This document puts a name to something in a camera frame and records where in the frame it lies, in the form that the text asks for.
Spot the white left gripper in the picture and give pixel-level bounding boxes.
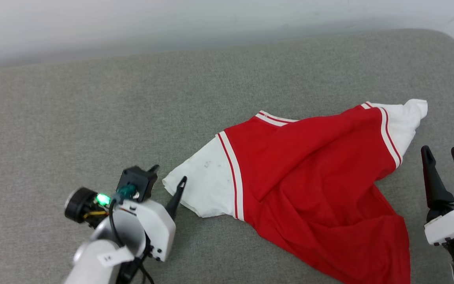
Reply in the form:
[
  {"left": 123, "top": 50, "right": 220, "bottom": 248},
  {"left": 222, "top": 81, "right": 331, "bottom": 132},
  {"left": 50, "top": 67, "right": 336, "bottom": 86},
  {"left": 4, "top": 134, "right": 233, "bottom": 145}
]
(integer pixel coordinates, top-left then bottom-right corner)
[{"left": 124, "top": 164, "right": 188, "bottom": 262}]

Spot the red and white shirt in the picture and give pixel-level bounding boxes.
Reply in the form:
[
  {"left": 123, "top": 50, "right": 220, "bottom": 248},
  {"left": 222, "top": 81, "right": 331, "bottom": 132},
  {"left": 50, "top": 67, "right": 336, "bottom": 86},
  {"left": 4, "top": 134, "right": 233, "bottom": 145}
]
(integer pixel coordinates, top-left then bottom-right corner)
[{"left": 162, "top": 99, "right": 428, "bottom": 284}]

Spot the white label tag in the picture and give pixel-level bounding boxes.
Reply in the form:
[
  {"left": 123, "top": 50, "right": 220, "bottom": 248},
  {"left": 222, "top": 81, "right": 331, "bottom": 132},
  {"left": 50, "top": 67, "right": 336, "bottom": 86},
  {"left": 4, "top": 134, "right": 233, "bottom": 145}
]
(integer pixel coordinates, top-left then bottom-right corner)
[{"left": 97, "top": 247, "right": 135, "bottom": 267}]

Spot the grey fabric sofa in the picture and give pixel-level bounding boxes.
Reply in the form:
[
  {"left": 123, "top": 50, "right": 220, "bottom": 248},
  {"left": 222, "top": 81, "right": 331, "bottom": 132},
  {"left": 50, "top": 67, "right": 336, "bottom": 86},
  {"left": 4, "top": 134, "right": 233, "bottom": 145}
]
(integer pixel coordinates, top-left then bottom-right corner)
[{"left": 0, "top": 28, "right": 454, "bottom": 284}]

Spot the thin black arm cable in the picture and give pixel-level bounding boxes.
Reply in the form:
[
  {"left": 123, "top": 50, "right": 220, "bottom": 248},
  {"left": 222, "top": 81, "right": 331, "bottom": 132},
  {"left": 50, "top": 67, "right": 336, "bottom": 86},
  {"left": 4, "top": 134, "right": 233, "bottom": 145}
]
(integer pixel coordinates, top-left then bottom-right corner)
[{"left": 108, "top": 198, "right": 127, "bottom": 248}]

